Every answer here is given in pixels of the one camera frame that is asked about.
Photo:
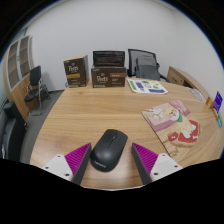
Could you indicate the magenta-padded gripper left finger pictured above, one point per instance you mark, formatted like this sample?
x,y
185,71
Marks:
x,y
76,159

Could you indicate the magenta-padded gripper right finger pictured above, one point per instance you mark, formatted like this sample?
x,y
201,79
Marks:
x,y
146,159

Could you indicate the black computer mouse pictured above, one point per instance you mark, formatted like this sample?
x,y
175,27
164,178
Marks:
x,y
108,150

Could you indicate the cartoon-print mouse pad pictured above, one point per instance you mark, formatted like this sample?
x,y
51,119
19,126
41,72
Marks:
x,y
173,125

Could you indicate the black armchair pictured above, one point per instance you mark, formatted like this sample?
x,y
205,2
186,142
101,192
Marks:
x,y
11,133

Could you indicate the white sticker sheet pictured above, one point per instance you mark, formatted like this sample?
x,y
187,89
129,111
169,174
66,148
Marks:
x,y
146,86

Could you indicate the teal card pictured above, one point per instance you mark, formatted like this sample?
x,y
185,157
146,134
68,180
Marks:
x,y
220,121

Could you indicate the small orange box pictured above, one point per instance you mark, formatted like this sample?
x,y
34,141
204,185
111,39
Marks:
x,y
210,102

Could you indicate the tall brown coffee box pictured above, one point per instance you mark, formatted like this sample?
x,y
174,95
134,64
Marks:
x,y
76,71

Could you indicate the wide brown coffee box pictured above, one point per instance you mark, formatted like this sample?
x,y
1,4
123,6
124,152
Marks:
x,y
108,77

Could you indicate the wooden side desk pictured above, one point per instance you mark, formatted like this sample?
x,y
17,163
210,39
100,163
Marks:
x,y
181,77

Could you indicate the grey backpack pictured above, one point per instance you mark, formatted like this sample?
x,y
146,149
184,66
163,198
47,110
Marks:
x,y
147,68

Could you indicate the black chrome-legged visitor chair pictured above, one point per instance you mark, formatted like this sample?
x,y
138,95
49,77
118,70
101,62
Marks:
x,y
35,76

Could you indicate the black mesh office chair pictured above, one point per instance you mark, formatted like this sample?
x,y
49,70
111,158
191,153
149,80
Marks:
x,y
132,60

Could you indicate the black cardboard box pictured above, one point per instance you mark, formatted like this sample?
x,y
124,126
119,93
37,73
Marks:
x,y
108,58

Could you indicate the wooden shelf unit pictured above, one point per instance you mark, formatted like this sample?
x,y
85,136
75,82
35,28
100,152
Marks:
x,y
16,68

